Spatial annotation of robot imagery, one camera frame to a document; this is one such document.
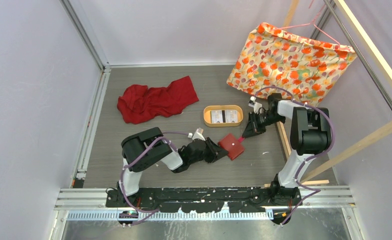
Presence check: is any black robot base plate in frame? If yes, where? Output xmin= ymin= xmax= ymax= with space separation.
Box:
xmin=105 ymin=186 xmax=302 ymax=214

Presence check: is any red card holder wallet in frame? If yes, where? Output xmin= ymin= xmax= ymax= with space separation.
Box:
xmin=218 ymin=133 xmax=245 ymax=161

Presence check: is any yellow oval tray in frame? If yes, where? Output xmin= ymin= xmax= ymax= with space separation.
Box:
xmin=202 ymin=105 xmax=244 ymax=128

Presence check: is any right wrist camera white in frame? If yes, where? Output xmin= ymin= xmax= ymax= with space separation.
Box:
xmin=248 ymin=96 xmax=263 ymax=114

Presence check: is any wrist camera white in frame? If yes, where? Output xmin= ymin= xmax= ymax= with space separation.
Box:
xmin=248 ymin=96 xmax=263 ymax=114
xmin=187 ymin=127 xmax=206 ymax=141

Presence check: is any silver chip card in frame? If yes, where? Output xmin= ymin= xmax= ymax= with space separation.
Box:
xmin=224 ymin=109 xmax=239 ymax=123

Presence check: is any aluminium frame rail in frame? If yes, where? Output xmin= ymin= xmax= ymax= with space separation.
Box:
xmin=50 ymin=0 xmax=392 ymax=240

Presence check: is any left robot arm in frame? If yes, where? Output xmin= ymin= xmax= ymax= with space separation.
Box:
xmin=118 ymin=127 xmax=229 ymax=207

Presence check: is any red cloth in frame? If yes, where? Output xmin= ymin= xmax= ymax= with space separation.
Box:
xmin=117 ymin=76 xmax=199 ymax=125

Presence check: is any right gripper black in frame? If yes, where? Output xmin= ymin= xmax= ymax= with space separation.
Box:
xmin=243 ymin=110 xmax=286 ymax=139

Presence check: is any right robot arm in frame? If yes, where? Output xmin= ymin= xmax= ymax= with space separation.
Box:
xmin=241 ymin=93 xmax=332 ymax=205

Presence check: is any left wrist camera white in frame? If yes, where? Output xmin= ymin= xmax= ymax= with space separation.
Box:
xmin=187 ymin=127 xmax=206 ymax=141

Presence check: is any wooden frame rack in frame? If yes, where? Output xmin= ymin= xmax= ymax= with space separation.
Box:
xmin=263 ymin=0 xmax=392 ymax=188

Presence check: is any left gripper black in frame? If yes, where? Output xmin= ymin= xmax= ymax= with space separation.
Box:
xmin=189 ymin=137 xmax=229 ymax=165

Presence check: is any white numbered card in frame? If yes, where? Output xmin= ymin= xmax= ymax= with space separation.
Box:
xmin=210 ymin=110 xmax=225 ymax=124

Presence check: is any pink clothes hanger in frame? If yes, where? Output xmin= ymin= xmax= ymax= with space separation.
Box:
xmin=279 ymin=0 xmax=340 ymax=45

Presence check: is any floral fabric bag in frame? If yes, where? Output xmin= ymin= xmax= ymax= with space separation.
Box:
xmin=226 ymin=22 xmax=358 ymax=106

